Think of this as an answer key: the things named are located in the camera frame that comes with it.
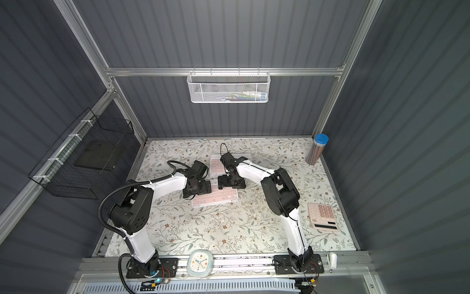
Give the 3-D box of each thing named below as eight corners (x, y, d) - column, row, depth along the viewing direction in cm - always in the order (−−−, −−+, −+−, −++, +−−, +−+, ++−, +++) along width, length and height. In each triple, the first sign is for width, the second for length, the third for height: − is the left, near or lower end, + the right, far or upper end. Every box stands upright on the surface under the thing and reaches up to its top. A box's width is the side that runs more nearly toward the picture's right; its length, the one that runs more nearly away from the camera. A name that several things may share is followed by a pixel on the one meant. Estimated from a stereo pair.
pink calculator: (311, 229, 85) (314, 227, 83) (308, 205, 93) (310, 202, 90) (336, 232, 85) (339, 229, 82) (330, 207, 92) (333, 204, 90)
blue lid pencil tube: (306, 166, 109) (317, 143, 94) (303, 157, 114) (314, 133, 98) (318, 166, 109) (331, 143, 94) (315, 157, 114) (327, 133, 98)
